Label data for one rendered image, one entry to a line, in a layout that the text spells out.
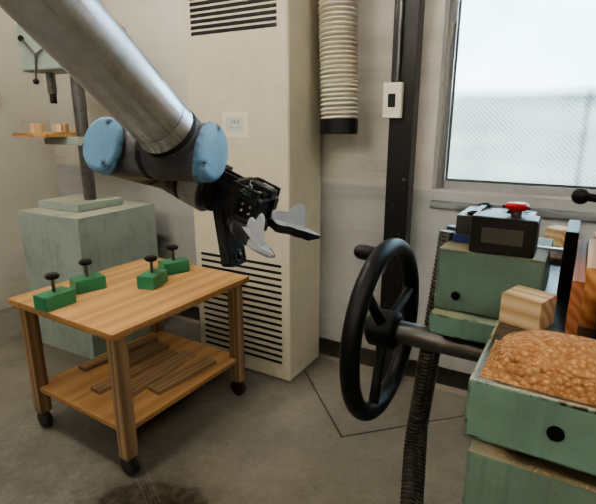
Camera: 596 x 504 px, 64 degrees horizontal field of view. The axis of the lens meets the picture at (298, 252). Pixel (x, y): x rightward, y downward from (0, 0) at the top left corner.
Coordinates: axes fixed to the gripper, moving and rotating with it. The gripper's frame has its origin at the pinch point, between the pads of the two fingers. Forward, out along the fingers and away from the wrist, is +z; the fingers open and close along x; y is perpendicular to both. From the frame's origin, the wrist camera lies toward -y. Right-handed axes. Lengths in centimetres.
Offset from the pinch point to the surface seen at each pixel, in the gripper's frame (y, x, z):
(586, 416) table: 12.2, -25.0, 40.8
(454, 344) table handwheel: -0.3, -1.0, 28.6
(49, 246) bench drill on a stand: -95, 63, -154
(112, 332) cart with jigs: -62, 17, -56
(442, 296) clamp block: 5.9, -1.9, 24.2
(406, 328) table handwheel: -2.2, -0.5, 21.5
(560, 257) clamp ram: 16.4, 3.8, 34.8
